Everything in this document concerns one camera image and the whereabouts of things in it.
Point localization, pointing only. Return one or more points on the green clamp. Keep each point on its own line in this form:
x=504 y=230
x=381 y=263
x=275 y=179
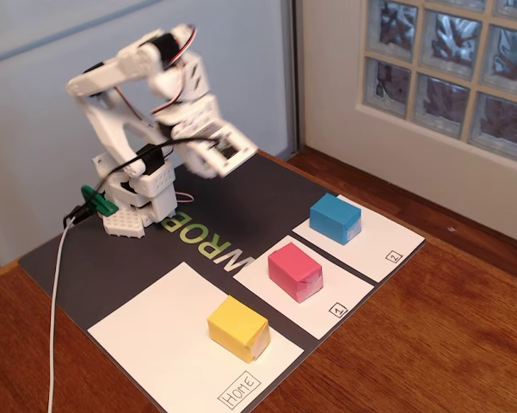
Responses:
x=99 y=202

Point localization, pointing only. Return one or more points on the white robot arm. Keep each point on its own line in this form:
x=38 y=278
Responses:
x=107 y=116

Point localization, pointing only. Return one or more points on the pink paper box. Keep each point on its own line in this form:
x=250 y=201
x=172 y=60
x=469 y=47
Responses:
x=290 y=266

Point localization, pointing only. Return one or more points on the blue paper box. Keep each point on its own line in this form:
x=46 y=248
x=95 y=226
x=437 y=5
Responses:
x=331 y=215

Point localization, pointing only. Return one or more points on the glass block window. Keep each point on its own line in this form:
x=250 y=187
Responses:
x=443 y=99

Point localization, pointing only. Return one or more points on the white paper sheet marked 1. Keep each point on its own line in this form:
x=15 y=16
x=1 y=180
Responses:
x=348 y=292

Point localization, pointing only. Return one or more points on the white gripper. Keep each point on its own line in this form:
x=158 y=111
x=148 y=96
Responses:
x=196 y=163

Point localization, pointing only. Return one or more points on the dark grey mat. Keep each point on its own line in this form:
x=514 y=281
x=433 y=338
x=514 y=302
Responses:
x=112 y=266

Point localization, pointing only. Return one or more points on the yellow paper box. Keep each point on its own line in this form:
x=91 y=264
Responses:
x=234 y=320

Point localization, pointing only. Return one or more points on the grey metal door frame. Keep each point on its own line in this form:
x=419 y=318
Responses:
x=292 y=64

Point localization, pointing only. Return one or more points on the white paper sheet marked 2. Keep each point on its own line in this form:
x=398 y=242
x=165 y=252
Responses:
x=383 y=241

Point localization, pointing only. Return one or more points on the white paper sheet marked home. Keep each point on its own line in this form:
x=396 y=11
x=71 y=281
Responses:
x=155 y=327

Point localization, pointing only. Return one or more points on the pale blue door panel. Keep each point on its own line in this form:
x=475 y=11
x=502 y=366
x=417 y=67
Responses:
x=34 y=150

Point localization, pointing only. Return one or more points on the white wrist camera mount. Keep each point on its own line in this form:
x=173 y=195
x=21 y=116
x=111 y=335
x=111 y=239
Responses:
x=234 y=150

